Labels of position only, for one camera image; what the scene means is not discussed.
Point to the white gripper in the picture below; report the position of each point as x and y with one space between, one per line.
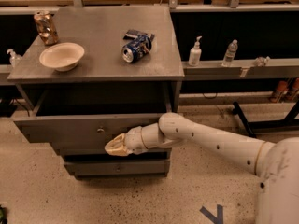
134 140

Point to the grey top drawer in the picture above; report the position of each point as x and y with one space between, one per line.
78 119

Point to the grey drawer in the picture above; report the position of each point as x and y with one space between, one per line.
130 167
78 119

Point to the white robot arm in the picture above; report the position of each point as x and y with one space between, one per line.
276 164

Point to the grey lower drawer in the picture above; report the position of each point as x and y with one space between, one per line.
130 167

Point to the grey drawer cabinet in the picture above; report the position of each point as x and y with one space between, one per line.
100 31

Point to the blue pepsi can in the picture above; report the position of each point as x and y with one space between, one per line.
136 49

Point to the white bowl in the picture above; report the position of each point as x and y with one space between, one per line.
62 57

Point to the dark snack packet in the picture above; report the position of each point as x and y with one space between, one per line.
135 34

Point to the white pump bottle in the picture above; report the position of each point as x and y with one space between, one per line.
195 53

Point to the clear pump bottle left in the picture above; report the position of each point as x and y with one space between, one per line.
14 57

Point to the crushed orange soda can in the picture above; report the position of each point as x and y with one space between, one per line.
45 27

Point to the crumpled plastic wrapper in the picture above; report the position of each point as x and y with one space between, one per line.
261 61

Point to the orange bottles under shelf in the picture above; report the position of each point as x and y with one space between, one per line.
285 90

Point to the grey ledge shelf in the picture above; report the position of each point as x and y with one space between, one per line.
242 69

